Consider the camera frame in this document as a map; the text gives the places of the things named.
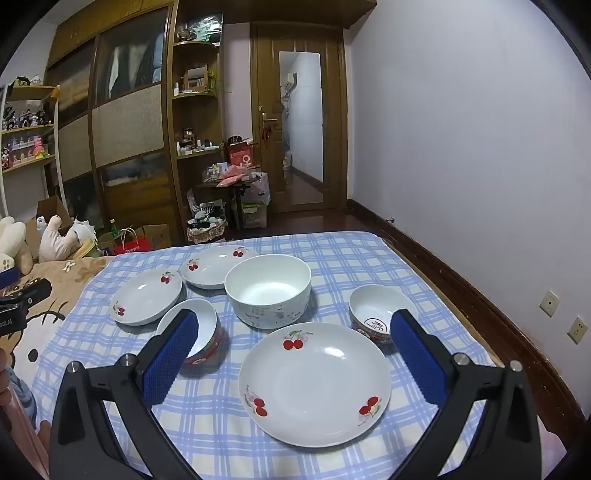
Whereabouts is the white plastic bag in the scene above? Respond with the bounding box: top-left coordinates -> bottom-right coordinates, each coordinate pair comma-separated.
240,172 -> 271,206

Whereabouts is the pink plush toy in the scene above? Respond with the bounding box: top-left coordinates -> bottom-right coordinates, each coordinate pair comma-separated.
37,215 -> 80,264

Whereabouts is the white display shelf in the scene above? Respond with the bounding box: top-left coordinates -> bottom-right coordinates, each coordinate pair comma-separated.
0,83 -> 63,217

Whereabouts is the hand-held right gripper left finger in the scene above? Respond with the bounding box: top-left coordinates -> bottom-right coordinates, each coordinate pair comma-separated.
48,308 -> 218,480

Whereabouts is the white storage box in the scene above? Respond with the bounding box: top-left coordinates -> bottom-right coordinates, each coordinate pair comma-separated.
240,203 -> 269,230

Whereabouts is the wooden door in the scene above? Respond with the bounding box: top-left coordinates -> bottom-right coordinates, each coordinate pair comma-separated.
252,23 -> 348,215

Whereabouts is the small black side table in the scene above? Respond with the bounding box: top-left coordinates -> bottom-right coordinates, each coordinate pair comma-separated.
198,178 -> 260,232

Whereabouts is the row of small figurines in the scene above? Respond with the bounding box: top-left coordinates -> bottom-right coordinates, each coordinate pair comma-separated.
0,104 -> 55,131

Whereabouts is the red paper bag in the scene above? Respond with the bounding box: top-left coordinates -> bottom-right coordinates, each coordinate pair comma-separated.
113,226 -> 154,256

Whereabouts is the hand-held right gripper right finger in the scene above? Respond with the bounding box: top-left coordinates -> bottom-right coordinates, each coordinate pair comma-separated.
390,308 -> 543,480

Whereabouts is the wicker basket with plush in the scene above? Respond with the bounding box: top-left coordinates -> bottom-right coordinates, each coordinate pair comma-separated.
187,200 -> 229,244

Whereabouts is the white cherry print plate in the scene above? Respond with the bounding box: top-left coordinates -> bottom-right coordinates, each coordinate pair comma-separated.
109,268 -> 184,326
180,245 -> 260,290
238,322 -> 392,448

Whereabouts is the red gift bag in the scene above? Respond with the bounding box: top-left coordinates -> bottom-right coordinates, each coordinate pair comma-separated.
225,140 -> 259,170

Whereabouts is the cream plush toy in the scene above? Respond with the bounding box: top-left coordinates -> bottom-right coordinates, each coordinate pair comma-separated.
0,216 -> 34,273

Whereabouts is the blue plaid blanket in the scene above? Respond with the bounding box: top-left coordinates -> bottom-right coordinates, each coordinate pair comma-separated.
30,231 -> 504,480

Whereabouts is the white goose plush toy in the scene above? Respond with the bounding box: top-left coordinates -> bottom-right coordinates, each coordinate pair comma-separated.
69,219 -> 99,246

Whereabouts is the pink packet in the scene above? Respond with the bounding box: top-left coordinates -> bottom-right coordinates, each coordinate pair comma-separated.
216,166 -> 251,188

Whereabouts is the open cardboard box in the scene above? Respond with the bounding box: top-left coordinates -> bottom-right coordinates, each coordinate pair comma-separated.
36,196 -> 73,228

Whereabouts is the small red patterned bowl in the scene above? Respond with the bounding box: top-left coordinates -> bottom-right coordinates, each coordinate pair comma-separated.
348,285 -> 420,345
155,298 -> 227,377

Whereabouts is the wooden corner shelf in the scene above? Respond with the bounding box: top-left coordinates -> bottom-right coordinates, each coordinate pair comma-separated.
171,9 -> 228,241

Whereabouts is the beige wall socket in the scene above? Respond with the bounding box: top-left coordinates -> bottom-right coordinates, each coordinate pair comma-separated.
566,316 -> 590,345
540,290 -> 561,319

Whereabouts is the beige cartoon printed blanket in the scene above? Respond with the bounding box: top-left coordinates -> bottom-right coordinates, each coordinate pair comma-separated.
0,256 -> 116,388

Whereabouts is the wooden wardrobe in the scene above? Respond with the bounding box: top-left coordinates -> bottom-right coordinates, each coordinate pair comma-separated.
46,0 -> 178,245

